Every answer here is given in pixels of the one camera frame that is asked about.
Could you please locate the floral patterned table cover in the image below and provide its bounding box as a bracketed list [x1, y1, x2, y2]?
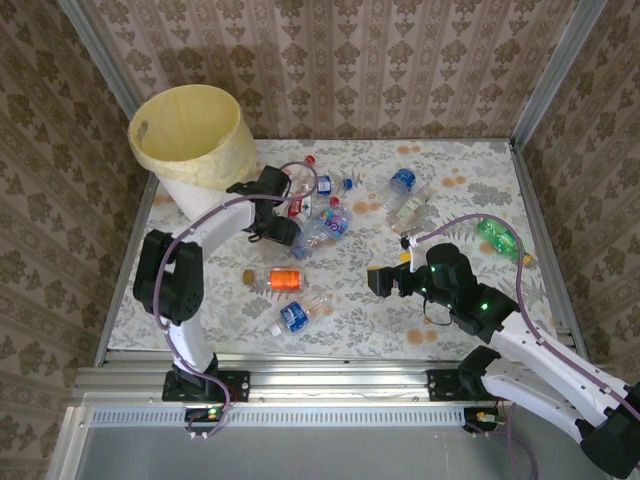
[107, 138, 569, 364]

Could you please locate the crushed bottle purple blue label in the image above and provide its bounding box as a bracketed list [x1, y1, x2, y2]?
[292, 204, 354, 260]

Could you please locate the aluminium side rail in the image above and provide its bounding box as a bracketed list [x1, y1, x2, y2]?
[93, 159, 162, 369]
[508, 141, 592, 366]

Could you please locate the red label bottle red cap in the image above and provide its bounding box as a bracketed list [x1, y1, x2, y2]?
[287, 192, 342, 219]

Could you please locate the bottle green white label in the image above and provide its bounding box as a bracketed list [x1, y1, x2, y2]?
[387, 184, 434, 234]

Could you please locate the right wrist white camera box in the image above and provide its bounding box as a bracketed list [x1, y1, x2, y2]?
[399, 234, 426, 274]

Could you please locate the black connector box green light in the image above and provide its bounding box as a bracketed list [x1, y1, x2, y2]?
[183, 405, 226, 425]

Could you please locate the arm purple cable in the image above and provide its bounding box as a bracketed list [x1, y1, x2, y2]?
[152, 160, 320, 441]
[409, 213, 640, 480]

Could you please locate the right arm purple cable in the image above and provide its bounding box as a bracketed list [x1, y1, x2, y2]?
[409, 213, 640, 480]

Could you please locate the aluminium front frame rail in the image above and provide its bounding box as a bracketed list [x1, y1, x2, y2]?
[69, 357, 619, 407]

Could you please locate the aluminium corner post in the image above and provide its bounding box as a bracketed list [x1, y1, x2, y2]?
[57, 0, 151, 119]
[509, 0, 609, 151]

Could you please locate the orange label bottle brown cap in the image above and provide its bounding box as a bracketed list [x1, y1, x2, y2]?
[242, 267, 306, 296]

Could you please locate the squat blue label bottle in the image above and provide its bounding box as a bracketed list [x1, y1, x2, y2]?
[384, 167, 419, 201]

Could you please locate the grey metal base panel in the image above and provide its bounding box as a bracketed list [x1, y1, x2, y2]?
[47, 404, 639, 480]

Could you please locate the blue label bottle white cap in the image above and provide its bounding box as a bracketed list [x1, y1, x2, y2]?
[268, 294, 334, 336]

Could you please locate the grey slotted cable duct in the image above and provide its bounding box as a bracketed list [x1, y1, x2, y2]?
[89, 407, 471, 427]

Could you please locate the white plastic bin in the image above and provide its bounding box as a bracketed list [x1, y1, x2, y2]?
[127, 84, 259, 224]

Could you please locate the black connector box yellow plug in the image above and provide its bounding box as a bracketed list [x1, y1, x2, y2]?
[462, 407, 507, 434]

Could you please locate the large green bottle yellow cap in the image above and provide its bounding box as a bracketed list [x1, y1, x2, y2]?
[474, 217, 534, 264]

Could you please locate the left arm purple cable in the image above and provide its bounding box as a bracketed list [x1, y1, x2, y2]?
[152, 160, 320, 441]

